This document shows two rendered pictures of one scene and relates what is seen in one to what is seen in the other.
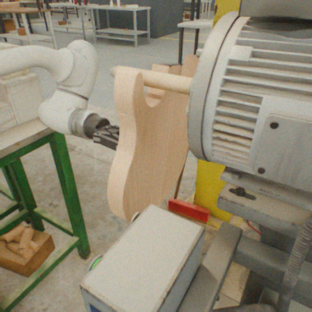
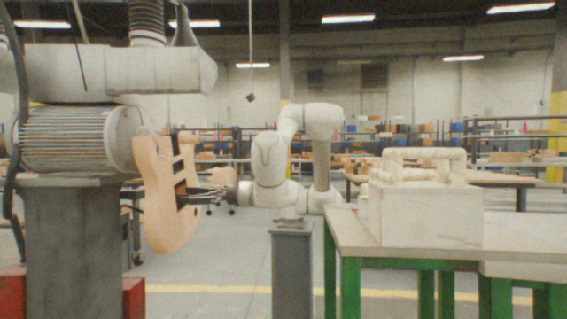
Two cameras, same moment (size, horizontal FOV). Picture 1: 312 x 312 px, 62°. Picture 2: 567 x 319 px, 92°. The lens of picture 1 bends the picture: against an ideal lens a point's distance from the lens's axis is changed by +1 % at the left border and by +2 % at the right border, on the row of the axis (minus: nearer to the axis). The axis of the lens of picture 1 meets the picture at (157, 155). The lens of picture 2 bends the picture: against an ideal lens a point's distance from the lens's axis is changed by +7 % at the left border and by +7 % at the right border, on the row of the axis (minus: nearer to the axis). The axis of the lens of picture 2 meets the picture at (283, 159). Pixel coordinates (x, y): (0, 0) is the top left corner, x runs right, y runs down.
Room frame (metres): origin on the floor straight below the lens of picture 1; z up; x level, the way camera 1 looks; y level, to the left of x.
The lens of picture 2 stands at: (1.59, -0.10, 1.22)
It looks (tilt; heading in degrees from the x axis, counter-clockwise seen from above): 3 degrees down; 152
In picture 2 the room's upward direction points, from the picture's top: straight up
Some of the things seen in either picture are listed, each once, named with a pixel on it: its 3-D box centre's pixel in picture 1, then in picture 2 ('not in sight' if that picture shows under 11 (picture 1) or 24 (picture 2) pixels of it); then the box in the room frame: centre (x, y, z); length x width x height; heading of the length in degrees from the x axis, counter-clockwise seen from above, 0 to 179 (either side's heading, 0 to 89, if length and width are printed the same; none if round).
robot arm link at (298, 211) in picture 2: not in sight; (293, 199); (0.11, 0.77, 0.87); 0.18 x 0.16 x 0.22; 52
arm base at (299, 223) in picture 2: not in sight; (289, 220); (0.09, 0.74, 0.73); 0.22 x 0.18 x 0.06; 51
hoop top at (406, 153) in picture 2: (5, 47); (427, 153); (1.12, 0.62, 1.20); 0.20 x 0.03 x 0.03; 58
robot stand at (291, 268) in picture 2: not in sight; (292, 276); (0.11, 0.76, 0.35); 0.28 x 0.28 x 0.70; 51
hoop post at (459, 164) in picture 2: not in sight; (458, 170); (1.17, 0.69, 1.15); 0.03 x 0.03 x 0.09
